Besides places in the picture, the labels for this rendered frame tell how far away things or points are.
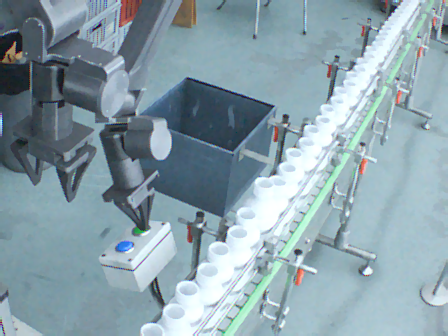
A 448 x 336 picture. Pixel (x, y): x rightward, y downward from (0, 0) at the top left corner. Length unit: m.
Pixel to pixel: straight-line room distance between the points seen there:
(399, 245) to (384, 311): 0.47
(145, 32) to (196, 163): 0.81
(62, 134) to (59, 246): 2.08
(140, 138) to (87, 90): 0.39
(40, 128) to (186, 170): 1.11
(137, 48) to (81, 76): 0.38
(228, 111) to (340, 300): 1.05
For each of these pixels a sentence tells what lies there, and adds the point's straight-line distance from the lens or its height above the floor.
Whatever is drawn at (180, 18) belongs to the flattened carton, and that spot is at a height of 0.06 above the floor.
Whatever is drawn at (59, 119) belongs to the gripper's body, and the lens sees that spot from 0.81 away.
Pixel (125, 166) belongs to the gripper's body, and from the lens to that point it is 1.18.
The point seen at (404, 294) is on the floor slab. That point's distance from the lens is 2.92.
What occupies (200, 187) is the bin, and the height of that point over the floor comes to 0.80.
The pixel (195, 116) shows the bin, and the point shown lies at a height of 0.82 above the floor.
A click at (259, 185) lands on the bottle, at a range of 1.30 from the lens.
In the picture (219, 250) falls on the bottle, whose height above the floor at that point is 1.15.
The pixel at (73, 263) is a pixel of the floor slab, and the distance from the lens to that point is 2.81.
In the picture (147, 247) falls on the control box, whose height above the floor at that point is 1.12.
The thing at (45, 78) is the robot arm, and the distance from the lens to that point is 0.78.
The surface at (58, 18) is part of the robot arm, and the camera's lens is 0.74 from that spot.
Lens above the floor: 1.94
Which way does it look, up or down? 35 degrees down
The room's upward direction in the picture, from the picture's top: 8 degrees clockwise
